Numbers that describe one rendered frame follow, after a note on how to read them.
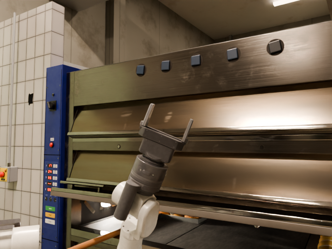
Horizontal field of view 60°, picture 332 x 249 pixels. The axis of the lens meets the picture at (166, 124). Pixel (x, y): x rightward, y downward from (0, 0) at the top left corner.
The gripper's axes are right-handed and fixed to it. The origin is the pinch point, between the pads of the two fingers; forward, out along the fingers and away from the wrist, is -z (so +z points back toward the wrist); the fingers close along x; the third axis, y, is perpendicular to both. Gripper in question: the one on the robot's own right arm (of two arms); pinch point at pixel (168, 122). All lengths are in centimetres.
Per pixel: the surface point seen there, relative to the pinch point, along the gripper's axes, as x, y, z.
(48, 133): 76, 92, 43
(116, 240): 9, 66, 73
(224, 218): -28.5, 29.9, 27.3
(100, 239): 16, 58, 71
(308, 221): -50, 20, 14
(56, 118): 74, 91, 32
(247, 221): -35, 27, 24
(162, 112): 11, 64, 3
